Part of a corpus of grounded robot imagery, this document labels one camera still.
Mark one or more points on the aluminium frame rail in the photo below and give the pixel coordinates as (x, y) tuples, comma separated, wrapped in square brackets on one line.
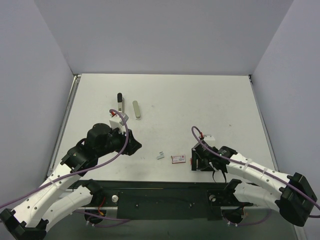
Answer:
[(244, 193)]

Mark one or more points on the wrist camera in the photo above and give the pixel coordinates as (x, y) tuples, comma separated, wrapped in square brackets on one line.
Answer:
[(207, 137), (116, 122)]

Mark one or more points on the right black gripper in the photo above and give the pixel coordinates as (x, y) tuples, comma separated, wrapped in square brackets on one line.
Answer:
[(198, 158)]

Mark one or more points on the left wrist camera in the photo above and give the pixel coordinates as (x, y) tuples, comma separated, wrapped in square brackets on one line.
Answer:
[(116, 122)]

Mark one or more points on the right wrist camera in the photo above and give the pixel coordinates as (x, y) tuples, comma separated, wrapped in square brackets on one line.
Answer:
[(207, 137)]

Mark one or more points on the red white staple box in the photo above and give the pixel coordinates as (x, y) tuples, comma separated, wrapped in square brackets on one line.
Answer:
[(178, 159)]

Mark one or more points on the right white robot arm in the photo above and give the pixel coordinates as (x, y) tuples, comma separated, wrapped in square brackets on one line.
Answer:
[(290, 195)]

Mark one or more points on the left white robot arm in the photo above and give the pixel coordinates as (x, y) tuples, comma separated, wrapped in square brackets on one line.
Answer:
[(41, 210)]

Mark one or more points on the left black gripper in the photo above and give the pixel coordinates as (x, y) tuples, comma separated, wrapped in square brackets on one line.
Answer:
[(131, 144)]

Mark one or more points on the olive green stapler cover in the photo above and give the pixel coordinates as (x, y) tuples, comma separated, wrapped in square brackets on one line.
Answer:
[(137, 110)]

